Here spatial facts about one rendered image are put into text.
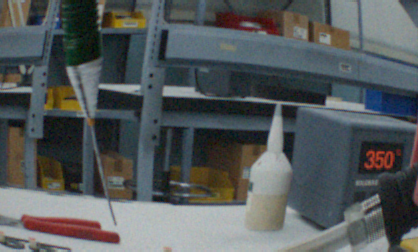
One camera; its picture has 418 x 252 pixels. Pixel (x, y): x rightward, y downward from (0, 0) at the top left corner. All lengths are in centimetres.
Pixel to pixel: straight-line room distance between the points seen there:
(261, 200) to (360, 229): 48
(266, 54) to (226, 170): 214
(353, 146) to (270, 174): 8
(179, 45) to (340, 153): 215
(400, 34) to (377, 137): 558
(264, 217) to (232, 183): 427
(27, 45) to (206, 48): 68
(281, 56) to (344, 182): 233
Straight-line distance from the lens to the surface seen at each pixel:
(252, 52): 291
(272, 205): 70
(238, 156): 492
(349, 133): 65
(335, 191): 67
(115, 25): 450
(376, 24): 603
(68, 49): 20
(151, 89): 279
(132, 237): 62
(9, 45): 258
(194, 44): 282
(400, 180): 22
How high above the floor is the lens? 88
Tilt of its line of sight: 4 degrees down
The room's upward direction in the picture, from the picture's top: 5 degrees clockwise
